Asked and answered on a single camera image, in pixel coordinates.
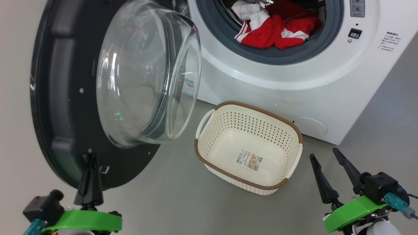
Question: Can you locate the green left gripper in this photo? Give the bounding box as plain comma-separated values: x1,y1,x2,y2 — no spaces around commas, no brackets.
42,151,123,235

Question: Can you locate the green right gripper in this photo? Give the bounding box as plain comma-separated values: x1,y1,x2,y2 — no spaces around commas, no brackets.
309,148,392,235

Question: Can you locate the black round glass washer door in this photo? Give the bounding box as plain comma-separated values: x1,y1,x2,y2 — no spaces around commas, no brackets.
30,0,202,190

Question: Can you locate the red sports garment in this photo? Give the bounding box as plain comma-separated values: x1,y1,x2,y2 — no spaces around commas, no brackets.
265,0,324,50

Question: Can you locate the product label sticker with barcode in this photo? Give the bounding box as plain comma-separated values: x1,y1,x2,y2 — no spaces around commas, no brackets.
235,150,264,172

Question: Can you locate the white front-load washing machine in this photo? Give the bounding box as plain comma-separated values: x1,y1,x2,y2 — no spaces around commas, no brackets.
173,0,418,146

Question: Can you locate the cream perforated basket brown rim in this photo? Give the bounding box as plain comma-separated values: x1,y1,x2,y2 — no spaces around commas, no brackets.
194,101,303,196

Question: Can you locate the stainless steel washing machine drum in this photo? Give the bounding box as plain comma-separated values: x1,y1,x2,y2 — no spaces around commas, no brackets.
218,0,327,15

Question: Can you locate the round white filter cover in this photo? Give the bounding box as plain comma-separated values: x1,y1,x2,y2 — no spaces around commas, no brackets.
292,117,327,135

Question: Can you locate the blue energy label sticker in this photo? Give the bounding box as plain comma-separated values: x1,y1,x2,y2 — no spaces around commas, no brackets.
183,78,196,97

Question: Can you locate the grey warning sticker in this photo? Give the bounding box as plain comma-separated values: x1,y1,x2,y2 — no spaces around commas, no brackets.
350,0,365,18

